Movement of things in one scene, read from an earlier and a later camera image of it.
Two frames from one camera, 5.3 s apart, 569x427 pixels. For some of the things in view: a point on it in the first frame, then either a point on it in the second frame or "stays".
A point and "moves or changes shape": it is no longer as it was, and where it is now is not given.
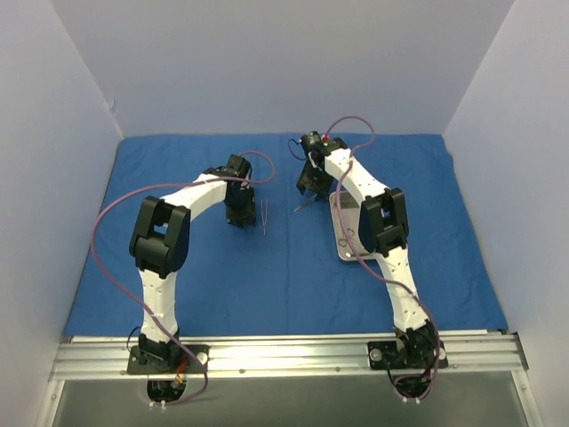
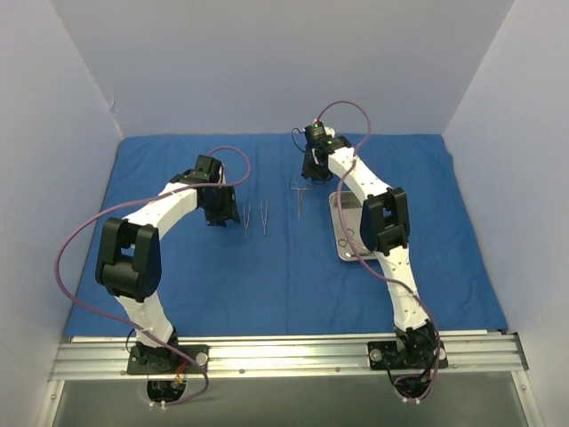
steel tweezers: (264, 218) stays
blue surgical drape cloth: (284, 233) stays
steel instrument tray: (349, 212) stays
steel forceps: (305, 203) moves or changes shape
